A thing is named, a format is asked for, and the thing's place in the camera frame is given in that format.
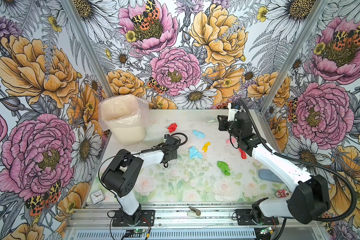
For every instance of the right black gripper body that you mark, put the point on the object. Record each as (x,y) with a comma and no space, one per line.
(229,126)

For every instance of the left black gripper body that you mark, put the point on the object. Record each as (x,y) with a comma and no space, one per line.
(173,155)

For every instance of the green dustpan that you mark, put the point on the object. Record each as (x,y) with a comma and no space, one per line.
(153,138)

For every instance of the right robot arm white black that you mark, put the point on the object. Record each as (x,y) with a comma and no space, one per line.
(309,197)

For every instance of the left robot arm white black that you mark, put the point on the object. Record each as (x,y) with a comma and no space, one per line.
(123,171)

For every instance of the pink paper scrap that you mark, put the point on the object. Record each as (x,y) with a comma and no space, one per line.
(233,140)

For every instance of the red paper scrap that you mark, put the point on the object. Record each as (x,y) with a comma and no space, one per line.
(172,128)

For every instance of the large light blue paper scrap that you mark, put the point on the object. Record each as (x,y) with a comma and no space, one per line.
(194,153)

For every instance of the small light blue paper scrap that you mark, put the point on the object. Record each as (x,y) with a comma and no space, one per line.
(199,134)

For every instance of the yellow paper scrap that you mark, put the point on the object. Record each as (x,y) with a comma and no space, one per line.
(205,147)

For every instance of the green paper scrap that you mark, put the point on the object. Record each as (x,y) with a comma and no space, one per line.
(223,166)

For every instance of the white trash bin plastic liner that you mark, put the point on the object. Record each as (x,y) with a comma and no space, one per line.
(126,116)

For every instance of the small white clock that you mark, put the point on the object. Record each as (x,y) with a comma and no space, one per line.
(97,197)

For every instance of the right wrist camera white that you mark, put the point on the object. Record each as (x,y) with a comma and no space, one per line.
(233,109)

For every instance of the small beige clip on rail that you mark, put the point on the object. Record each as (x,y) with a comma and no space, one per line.
(193,212)

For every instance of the aluminium rail frame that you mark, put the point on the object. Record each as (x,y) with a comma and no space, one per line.
(172,223)

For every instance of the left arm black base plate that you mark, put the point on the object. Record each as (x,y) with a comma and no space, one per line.
(142,218)

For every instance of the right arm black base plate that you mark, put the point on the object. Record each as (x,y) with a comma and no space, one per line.
(250,217)

